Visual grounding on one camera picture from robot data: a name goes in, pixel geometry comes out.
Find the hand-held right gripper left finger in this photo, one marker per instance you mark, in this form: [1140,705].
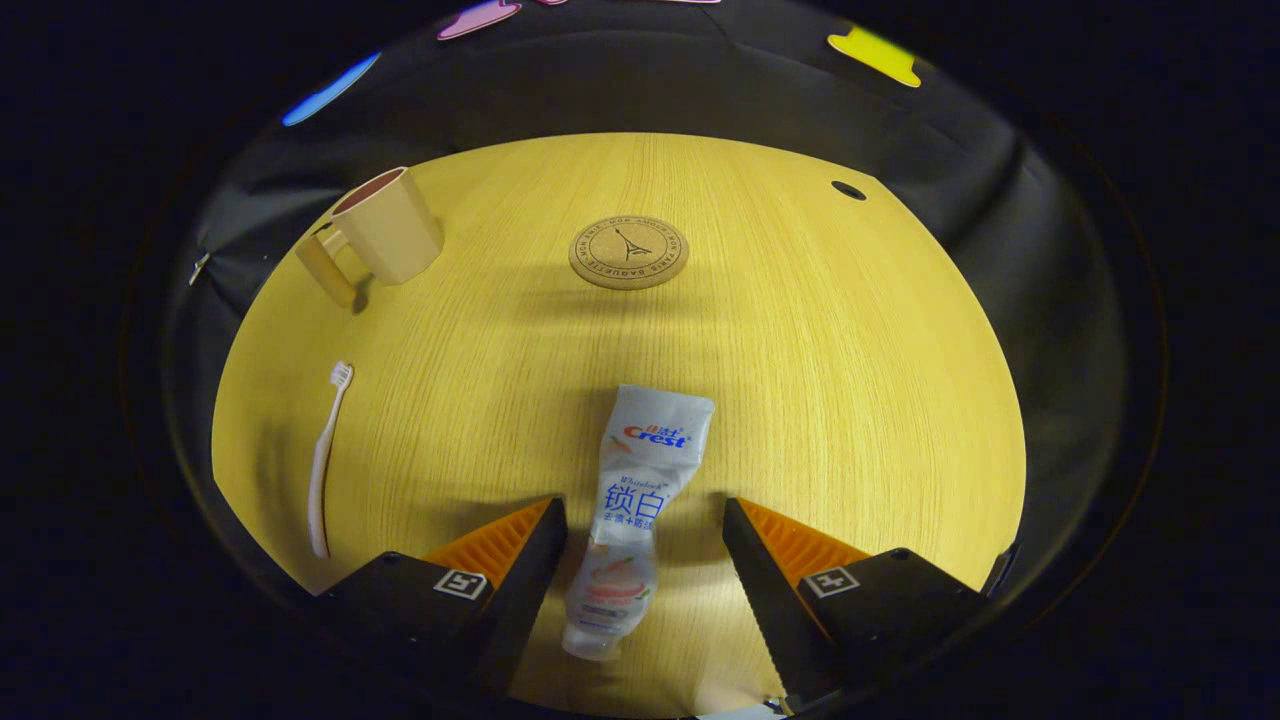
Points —
[525,600]

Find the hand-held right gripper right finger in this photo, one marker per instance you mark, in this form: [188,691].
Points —
[765,600]

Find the white toothpaste tube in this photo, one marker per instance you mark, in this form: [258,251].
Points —
[640,480]

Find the pink toothbrush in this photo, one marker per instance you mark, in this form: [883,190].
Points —
[320,470]

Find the round cork coaster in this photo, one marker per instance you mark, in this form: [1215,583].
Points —
[628,252]

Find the beige cup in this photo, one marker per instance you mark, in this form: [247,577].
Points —
[395,235]

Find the silver clip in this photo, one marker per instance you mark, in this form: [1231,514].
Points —
[200,268]

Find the black backdrop cloth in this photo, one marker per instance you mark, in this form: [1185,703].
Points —
[700,90]

